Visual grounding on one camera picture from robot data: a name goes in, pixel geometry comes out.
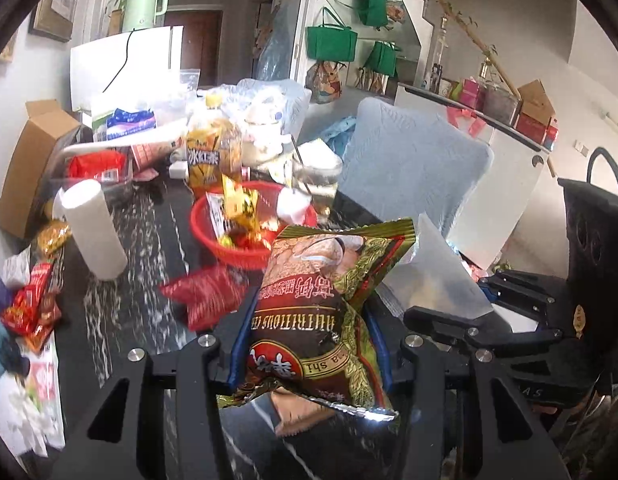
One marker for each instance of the white cartoon figurine jar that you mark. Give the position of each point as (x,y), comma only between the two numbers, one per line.
(263,137)

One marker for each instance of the blue plastic bag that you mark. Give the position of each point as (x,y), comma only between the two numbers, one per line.
(338,135)

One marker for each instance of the glass cup with stick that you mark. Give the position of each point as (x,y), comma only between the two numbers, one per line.
(315,171)

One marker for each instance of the clear plastic container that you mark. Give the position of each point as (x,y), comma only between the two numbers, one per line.
(115,192)

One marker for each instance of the framed picture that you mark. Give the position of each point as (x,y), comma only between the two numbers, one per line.
(53,19)

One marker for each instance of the green brown nut snack bag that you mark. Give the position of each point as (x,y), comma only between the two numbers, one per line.
(307,333)

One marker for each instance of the white foam sheet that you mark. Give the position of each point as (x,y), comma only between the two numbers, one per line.
(146,146)

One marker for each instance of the large green tote bag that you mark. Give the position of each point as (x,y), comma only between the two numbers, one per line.
(332,40)

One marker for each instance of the cardboard box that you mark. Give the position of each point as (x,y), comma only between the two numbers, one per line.
(48,130)

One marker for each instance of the lower green tote bag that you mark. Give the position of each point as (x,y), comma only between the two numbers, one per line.
(382,59)

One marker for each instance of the upper green tote bag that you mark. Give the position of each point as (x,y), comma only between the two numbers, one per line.
(371,13)

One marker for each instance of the white plastic bags pile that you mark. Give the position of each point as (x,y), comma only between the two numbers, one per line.
(259,102)

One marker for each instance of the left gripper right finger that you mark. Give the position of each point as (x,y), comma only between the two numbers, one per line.
(379,344)

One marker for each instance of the patterned hanging bag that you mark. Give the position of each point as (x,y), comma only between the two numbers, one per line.
(323,81)

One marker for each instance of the red packet in container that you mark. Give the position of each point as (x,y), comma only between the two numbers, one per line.
(103,166)

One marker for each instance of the white mini fridge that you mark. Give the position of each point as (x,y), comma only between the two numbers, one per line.
(102,68)

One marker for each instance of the dark red snack packet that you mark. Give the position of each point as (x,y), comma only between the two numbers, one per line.
(208,294)

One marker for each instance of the blue tissue pack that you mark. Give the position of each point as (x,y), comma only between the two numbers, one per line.
(123,123)

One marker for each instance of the green electric kettle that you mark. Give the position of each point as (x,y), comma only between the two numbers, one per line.
(141,14)

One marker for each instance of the red plastic basket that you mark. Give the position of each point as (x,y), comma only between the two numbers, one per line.
(236,249)

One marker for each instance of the brown door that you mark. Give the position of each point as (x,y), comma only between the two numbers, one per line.
(200,42)

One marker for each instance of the iced tea bottle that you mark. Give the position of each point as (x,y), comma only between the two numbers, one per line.
(214,146)

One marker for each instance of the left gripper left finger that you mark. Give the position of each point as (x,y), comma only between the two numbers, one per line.
(236,347)

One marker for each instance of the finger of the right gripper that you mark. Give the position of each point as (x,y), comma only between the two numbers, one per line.
(518,292)
(488,331)

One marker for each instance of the white paper roll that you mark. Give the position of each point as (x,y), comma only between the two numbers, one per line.
(85,209)

